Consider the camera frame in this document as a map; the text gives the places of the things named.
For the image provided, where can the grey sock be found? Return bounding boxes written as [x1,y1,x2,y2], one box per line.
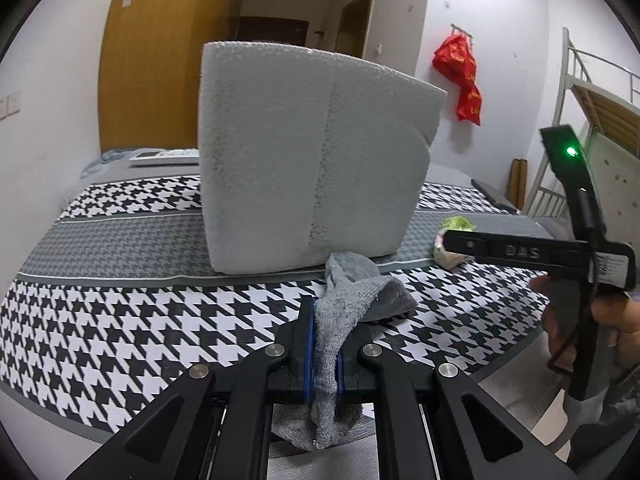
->
[272,252,418,451]

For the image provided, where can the dark brown door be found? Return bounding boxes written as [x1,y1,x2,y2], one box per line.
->
[235,16,308,46]

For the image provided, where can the houndstooth blanket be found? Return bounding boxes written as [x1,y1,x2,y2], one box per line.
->
[0,160,556,443]

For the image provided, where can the person's right forearm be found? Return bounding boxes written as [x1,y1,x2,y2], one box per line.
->
[567,355,640,471]

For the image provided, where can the wooden wardrobe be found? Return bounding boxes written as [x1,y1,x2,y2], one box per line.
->
[97,0,246,153]

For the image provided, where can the wooden door frame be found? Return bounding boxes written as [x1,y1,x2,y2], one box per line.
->
[337,0,377,61]

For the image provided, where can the light blue cloth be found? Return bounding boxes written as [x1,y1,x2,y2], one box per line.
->
[82,147,146,176]

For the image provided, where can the white remote control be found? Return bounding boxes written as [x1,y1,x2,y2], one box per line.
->
[129,147,201,167]

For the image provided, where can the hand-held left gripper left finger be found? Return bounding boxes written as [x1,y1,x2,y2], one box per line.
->
[65,297,317,480]

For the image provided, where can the person's right hand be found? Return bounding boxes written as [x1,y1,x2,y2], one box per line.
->
[530,275,640,376]

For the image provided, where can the white metal bunk bed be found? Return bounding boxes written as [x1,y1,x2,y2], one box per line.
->
[522,27,640,226]

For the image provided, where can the white foam box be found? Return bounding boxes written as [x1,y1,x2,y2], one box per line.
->
[198,41,448,276]

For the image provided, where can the red plastic bag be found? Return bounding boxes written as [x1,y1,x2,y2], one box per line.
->
[432,35,484,127]

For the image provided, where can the wooden sticks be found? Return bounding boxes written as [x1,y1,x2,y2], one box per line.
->
[509,158,528,211]

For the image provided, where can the black flat object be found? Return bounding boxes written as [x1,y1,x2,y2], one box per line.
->
[471,178,518,213]

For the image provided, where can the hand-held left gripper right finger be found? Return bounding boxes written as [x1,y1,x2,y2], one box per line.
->
[336,327,581,480]

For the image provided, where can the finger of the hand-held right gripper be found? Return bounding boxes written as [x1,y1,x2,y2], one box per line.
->
[442,229,496,260]

